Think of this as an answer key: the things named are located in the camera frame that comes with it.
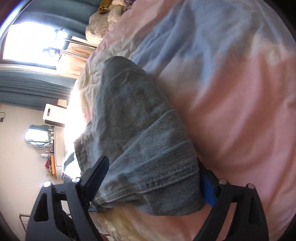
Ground blue denim jeans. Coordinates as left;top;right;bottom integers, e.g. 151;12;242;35
74;56;205;216

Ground metal clothes rack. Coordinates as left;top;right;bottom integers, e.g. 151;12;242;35
18;212;72;235

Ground person's right hand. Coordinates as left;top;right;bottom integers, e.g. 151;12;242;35
100;233;112;241

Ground orange tray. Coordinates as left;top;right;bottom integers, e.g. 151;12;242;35
51;155;57;178

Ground white dressing table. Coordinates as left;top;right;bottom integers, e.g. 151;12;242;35
48;126;66;180

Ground white backed chair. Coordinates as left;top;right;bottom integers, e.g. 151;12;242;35
43;103;67;128

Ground beige hanging garment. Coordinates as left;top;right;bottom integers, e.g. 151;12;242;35
56;43;94;79

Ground window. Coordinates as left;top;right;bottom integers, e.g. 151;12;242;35
1;22;59;69

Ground pile of beige bedding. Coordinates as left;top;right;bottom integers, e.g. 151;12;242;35
85;0;134;46

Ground right teal curtain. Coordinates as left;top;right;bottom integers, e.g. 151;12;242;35
15;0;101;40

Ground mustard yellow garment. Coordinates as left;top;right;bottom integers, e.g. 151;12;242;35
97;0;113;14

